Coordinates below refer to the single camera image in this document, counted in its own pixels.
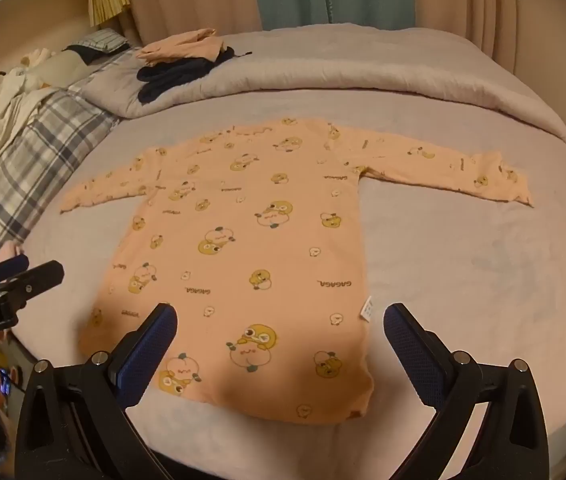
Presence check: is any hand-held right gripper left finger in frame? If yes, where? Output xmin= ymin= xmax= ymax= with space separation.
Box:
xmin=14 ymin=302 xmax=179 ymax=480

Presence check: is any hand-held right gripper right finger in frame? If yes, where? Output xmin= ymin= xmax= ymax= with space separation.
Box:
xmin=383 ymin=302 xmax=550 ymax=480

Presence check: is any orange cartoon print shirt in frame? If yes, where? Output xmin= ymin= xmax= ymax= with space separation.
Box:
xmin=59 ymin=117 xmax=535 ymax=423

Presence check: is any plaid blanket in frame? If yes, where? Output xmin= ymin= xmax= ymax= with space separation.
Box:
xmin=0 ymin=52 xmax=134 ymax=266

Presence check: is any dark cloth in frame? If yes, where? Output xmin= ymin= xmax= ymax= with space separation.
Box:
xmin=64 ymin=45 xmax=110 ymax=67

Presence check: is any dark navy garment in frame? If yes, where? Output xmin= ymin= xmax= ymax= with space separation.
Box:
xmin=136 ymin=46 xmax=254 ymax=103

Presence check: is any striped pillow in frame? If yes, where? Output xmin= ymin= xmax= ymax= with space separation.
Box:
xmin=65 ymin=29 xmax=131 ymax=56

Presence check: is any folded plain orange garment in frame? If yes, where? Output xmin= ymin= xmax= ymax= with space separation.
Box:
xmin=135 ymin=28 xmax=224 ymax=66

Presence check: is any grey quilted duvet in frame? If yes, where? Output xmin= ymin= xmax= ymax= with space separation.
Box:
xmin=80 ymin=25 xmax=566 ymax=148

